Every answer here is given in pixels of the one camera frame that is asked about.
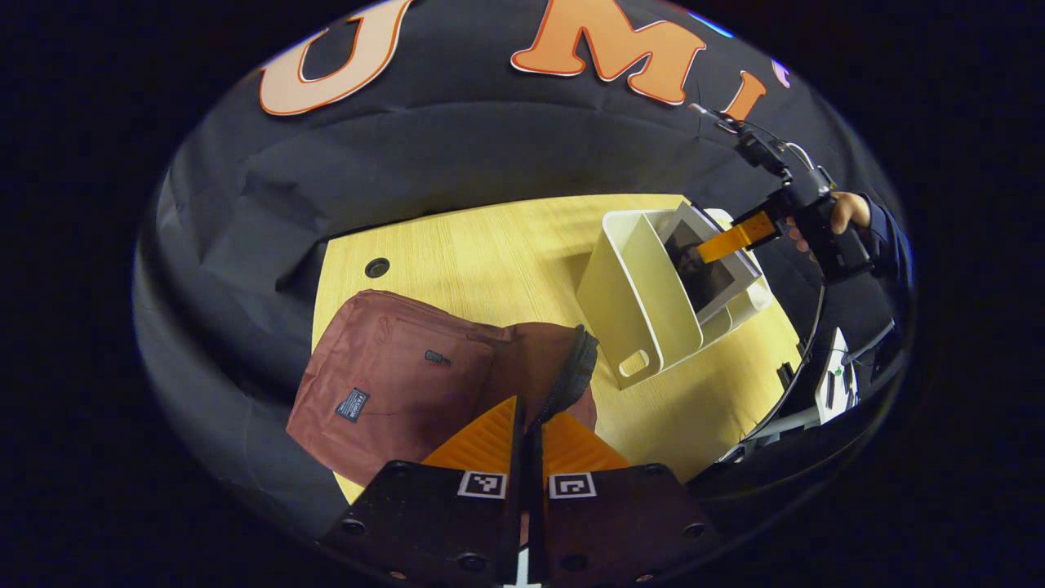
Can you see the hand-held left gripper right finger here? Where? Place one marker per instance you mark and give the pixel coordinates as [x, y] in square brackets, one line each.
[537, 531]

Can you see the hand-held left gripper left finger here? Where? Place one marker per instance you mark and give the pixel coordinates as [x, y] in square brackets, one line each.
[514, 531]

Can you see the white equipment stand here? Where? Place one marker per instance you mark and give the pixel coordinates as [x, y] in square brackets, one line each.
[837, 384]

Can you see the grey portrait book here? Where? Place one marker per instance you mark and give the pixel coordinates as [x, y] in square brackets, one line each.
[710, 282]

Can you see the white plastic bookshelf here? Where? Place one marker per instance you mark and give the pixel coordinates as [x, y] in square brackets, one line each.
[629, 294]

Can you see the maroon schoolbag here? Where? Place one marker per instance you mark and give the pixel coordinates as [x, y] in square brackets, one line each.
[392, 367]

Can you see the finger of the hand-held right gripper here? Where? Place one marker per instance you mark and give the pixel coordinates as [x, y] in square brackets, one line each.
[735, 238]

